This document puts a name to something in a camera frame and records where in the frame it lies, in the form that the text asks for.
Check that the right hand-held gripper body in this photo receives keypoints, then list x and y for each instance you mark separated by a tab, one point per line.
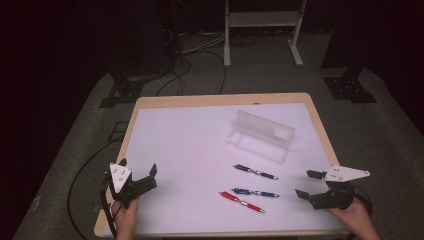
336	198

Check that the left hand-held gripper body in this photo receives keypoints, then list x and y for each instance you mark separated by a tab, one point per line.
120	176

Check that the blue pen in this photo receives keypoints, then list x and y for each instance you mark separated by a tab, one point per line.
243	191

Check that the black pen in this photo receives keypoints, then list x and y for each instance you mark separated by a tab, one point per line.
245	168

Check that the clear plastic pencil case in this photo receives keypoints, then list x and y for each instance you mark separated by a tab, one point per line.
263	133

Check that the red pen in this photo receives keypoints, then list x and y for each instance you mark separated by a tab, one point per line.
230	196

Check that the person's right hand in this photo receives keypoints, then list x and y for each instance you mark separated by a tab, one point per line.
358	220

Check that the person's left hand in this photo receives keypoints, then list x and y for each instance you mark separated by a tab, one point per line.
126	220

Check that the white table mat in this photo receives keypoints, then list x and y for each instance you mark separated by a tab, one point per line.
186	150

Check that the black stand base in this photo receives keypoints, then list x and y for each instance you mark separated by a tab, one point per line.
348	88
125	90

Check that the white metal stand frame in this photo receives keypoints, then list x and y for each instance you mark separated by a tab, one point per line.
263	19

